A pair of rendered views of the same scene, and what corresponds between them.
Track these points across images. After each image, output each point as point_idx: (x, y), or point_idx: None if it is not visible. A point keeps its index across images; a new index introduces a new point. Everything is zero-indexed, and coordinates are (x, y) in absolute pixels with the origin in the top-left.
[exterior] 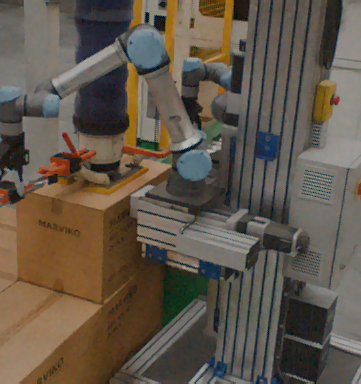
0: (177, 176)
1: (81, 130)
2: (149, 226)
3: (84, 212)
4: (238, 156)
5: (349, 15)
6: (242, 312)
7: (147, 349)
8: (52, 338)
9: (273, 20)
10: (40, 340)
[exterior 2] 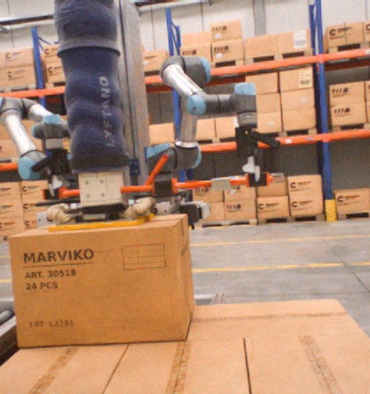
0: (171, 177)
1: (124, 166)
2: None
3: (185, 222)
4: (142, 167)
5: None
6: None
7: None
8: (263, 304)
9: (137, 72)
10: (271, 307)
